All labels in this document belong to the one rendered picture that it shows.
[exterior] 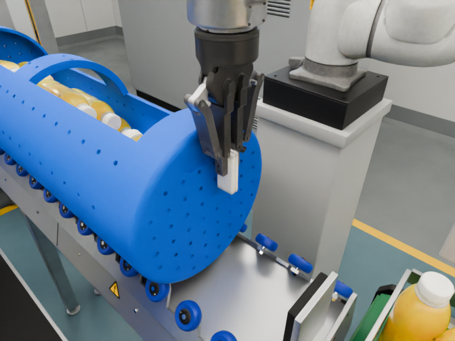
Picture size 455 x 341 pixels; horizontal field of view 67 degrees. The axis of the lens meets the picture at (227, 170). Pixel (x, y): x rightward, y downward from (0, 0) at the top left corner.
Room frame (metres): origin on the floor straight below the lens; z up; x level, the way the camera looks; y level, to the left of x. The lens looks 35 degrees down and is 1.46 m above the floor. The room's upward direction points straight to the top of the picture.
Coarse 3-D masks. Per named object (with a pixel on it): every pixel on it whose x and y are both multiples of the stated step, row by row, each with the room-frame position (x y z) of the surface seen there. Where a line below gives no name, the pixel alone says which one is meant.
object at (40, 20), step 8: (24, 0) 1.51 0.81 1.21; (32, 0) 1.49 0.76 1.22; (40, 0) 1.51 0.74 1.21; (32, 8) 1.49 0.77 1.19; (40, 8) 1.51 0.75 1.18; (32, 16) 1.49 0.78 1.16; (40, 16) 1.50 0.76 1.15; (48, 16) 1.52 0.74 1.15; (32, 24) 1.51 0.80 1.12; (40, 24) 1.49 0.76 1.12; (48, 24) 1.52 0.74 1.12; (40, 32) 1.49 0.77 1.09; (48, 32) 1.51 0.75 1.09; (40, 40) 1.49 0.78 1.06; (48, 40) 1.50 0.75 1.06; (48, 48) 1.50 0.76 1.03; (56, 48) 1.52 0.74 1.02
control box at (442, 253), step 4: (452, 228) 0.39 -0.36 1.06; (452, 232) 0.39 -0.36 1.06; (448, 236) 0.39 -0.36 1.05; (452, 236) 0.39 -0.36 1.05; (448, 240) 0.39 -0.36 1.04; (452, 240) 0.39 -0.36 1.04; (444, 244) 0.39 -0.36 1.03; (448, 244) 0.39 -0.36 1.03; (452, 244) 0.39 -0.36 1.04; (444, 248) 0.39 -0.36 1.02; (448, 248) 0.39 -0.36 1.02; (452, 248) 0.38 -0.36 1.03; (440, 252) 0.39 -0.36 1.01; (444, 252) 0.39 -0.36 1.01; (448, 252) 0.38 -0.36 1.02; (452, 252) 0.38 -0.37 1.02; (444, 256) 0.39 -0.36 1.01; (448, 256) 0.38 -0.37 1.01; (452, 256) 0.38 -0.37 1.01; (452, 260) 0.38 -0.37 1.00
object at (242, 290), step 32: (224, 256) 0.45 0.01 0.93; (256, 256) 0.45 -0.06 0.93; (96, 288) 0.45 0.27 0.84; (192, 288) 0.38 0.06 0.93; (224, 288) 0.38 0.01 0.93; (256, 288) 0.38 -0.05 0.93; (288, 288) 0.38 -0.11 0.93; (128, 320) 0.37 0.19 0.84; (224, 320) 0.32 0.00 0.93; (256, 320) 0.32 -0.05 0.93
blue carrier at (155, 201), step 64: (0, 64) 0.72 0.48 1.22; (64, 64) 0.69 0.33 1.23; (0, 128) 0.61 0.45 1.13; (64, 128) 0.49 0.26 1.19; (192, 128) 0.41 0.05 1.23; (64, 192) 0.43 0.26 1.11; (128, 192) 0.35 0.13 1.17; (192, 192) 0.39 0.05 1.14; (256, 192) 0.51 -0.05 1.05; (128, 256) 0.32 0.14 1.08; (192, 256) 0.38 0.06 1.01
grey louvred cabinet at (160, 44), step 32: (128, 0) 3.27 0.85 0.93; (160, 0) 2.97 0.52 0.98; (288, 0) 2.17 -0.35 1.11; (128, 32) 3.32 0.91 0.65; (160, 32) 3.00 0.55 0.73; (192, 32) 2.73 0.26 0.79; (288, 32) 2.16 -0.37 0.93; (160, 64) 3.03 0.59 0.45; (192, 64) 2.75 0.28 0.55; (256, 64) 2.32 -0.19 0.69; (288, 64) 2.14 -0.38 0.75; (160, 96) 3.07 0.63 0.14; (256, 128) 2.29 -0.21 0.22
